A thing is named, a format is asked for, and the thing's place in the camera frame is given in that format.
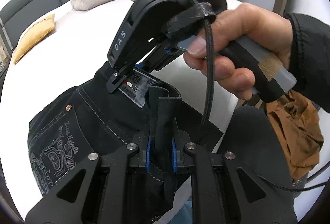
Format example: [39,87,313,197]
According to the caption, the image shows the black denim pants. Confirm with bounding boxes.
[27,63,218,223]

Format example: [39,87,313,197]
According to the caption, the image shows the black sleeved right forearm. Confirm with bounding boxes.
[285,13,330,112]

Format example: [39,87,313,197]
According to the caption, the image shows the person's right hand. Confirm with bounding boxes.
[183,2,293,101]

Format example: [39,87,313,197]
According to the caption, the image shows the brown garment on chair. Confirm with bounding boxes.
[266,90,324,180]

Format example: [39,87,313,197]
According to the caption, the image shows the dark grey headboard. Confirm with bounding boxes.
[1,0,69,56]

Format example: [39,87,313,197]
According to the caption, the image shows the bed with white sheet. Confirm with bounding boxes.
[1,0,238,219]

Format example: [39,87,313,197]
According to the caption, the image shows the yellow pillow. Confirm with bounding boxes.
[12,14,55,65]

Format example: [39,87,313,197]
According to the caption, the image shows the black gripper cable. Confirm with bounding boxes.
[164,0,327,192]

